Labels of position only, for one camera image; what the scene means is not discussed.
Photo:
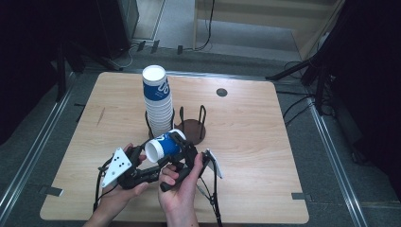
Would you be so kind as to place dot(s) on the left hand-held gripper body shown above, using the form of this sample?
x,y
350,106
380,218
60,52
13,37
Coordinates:
x,y
118,165

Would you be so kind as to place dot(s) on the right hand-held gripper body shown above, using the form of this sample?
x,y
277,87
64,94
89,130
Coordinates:
x,y
189,159

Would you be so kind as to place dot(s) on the blue ribbed paper cup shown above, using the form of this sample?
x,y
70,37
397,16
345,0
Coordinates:
x,y
164,148

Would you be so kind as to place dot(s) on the stack of blue paper cups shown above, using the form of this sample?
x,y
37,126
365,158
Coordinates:
x,y
157,101

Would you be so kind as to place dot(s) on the person's left hand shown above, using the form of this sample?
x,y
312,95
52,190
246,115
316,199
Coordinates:
x,y
124,195

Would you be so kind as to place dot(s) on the person's right hand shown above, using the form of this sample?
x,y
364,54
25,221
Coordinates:
x,y
181,195

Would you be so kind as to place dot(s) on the grey tape marker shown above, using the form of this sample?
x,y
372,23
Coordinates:
x,y
52,190
301,196

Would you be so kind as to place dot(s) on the dark cabinet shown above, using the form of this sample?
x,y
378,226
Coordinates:
x,y
118,25

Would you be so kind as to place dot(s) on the black tripod stand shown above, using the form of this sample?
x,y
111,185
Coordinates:
x,y
315,67

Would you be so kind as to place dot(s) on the metal floor rail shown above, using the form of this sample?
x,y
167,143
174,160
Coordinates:
x,y
31,157
337,164

